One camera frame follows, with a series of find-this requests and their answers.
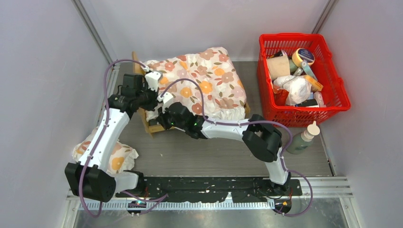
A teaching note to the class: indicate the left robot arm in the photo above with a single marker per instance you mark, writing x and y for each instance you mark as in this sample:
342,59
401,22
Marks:
88,178

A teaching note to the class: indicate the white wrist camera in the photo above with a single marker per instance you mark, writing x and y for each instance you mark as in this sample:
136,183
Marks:
166,99
153,78

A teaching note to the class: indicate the white crumpled plastic bag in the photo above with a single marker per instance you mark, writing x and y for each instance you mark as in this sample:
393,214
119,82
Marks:
298,88

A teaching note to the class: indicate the large floral cushion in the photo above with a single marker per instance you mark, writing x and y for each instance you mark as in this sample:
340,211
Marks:
205,82

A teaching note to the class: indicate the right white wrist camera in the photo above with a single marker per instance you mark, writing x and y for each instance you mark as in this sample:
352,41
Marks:
166,99

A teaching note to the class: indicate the yellow tape roll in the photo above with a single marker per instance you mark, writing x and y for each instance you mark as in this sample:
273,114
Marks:
303,55

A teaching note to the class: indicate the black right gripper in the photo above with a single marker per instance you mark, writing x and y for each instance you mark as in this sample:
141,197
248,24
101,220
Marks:
161,119

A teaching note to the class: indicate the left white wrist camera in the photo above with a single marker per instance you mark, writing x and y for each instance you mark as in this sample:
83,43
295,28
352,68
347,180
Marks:
153,78

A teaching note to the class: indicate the aluminium rail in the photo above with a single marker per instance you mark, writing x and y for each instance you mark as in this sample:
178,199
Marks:
319,192

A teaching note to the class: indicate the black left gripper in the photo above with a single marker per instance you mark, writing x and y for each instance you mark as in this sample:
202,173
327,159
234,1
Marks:
154,94

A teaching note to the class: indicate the wooden pet bed frame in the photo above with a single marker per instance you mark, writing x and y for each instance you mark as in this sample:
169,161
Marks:
150,129

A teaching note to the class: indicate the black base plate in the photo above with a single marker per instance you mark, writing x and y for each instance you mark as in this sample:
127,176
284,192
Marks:
213,189

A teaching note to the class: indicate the small floral pillow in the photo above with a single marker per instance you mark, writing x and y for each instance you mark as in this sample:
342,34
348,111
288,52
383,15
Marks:
122,157

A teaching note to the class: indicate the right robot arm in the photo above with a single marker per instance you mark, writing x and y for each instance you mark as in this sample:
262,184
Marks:
261,137

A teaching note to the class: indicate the green bottle with beige cap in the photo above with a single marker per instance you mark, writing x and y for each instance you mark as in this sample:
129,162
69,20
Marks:
304,139

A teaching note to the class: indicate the red plastic basket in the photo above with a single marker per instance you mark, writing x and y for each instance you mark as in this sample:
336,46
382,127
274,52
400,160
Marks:
320,106

